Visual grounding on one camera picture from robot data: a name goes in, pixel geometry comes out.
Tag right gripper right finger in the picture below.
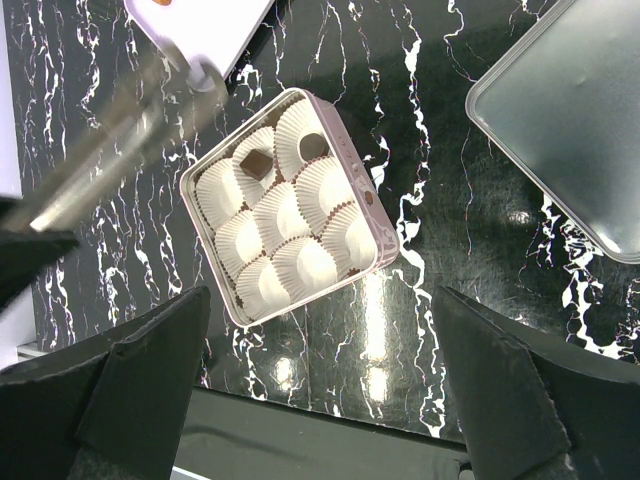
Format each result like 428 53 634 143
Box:
432 287 639 479

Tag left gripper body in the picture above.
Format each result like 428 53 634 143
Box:
0 194 81 316

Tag square dark chocolate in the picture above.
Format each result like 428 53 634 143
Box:
239 149 273 181

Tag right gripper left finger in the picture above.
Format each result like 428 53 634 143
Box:
1 286 210 479

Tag silver tin lid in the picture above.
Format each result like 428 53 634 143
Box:
465 1 639 264

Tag round dark chocolate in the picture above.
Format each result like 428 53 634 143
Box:
299 133 329 162

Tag lilac plastic tray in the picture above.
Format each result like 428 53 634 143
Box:
124 0 273 78

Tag pink chocolate tin box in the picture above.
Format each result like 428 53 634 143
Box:
180 88 399 327

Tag metal tongs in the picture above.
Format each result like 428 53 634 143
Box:
1 43 228 232

